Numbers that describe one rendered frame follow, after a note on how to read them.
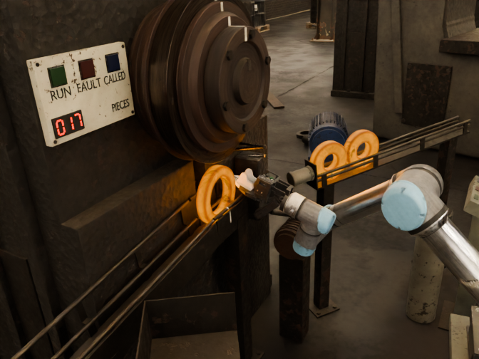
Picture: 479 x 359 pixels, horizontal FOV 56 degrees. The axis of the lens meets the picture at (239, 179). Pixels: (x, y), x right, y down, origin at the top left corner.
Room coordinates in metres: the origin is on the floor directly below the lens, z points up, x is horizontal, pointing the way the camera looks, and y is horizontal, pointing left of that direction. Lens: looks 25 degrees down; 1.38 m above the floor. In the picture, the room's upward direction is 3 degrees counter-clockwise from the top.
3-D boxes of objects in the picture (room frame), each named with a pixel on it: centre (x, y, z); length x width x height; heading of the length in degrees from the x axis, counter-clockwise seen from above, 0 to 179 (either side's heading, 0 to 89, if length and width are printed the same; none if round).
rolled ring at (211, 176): (1.26, 0.07, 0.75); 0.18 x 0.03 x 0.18; 150
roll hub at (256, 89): (1.20, -0.02, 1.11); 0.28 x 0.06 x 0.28; 149
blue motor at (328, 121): (3.40, -0.72, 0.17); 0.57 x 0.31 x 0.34; 169
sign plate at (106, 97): (1.02, 0.33, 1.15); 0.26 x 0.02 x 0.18; 149
